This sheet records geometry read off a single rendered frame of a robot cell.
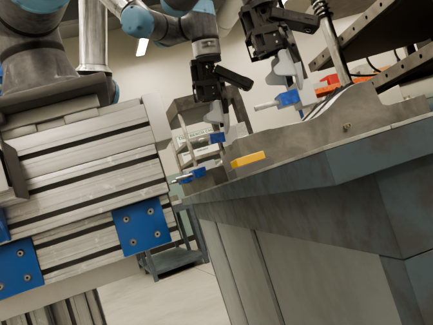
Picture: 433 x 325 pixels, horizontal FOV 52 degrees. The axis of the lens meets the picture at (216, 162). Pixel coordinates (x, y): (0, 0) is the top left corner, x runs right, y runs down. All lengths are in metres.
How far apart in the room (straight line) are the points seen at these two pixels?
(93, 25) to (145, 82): 7.34
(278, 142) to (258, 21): 0.28
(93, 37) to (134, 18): 0.33
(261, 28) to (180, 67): 8.05
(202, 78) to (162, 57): 7.81
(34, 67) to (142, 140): 0.22
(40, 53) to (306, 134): 0.61
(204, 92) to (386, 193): 0.80
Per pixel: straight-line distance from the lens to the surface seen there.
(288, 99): 0.96
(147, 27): 1.17
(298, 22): 1.02
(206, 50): 1.21
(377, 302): 0.58
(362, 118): 1.16
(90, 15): 1.49
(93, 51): 1.47
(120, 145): 0.80
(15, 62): 0.87
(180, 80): 8.92
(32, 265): 0.85
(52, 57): 0.86
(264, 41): 0.97
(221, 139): 1.21
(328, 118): 1.12
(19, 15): 0.82
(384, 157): 0.45
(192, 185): 1.47
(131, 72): 8.84
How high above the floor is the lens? 0.79
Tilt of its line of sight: 3 degrees up
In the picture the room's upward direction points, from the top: 18 degrees counter-clockwise
